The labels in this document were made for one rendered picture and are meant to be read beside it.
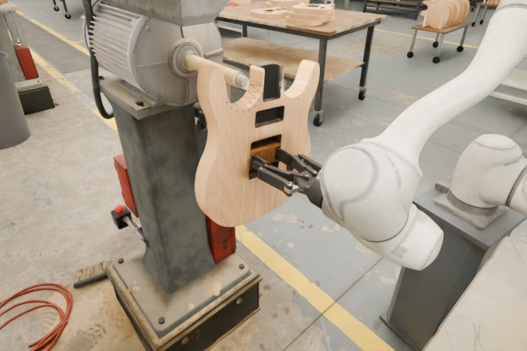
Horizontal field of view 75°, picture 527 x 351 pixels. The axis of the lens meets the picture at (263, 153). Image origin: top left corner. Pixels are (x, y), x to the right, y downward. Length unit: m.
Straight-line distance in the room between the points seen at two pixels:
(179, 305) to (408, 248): 1.06
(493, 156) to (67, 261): 2.06
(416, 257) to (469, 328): 0.18
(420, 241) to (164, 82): 0.66
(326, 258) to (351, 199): 1.59
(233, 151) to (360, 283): 1.35
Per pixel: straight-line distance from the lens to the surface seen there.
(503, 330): 0.78
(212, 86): 0.67
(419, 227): 0.62
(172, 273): 1.47
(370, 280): 1.99
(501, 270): 0.88
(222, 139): 0.72
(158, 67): 0.88
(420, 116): 0.56
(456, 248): 1.38
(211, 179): 0.75
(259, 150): 0.81
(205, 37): 0.93
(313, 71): 0.87
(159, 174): 1.18
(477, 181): 1.28
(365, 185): 0.45
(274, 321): 1.78
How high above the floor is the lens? 1.49
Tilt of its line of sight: 31 degrees down
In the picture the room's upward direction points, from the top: straight up
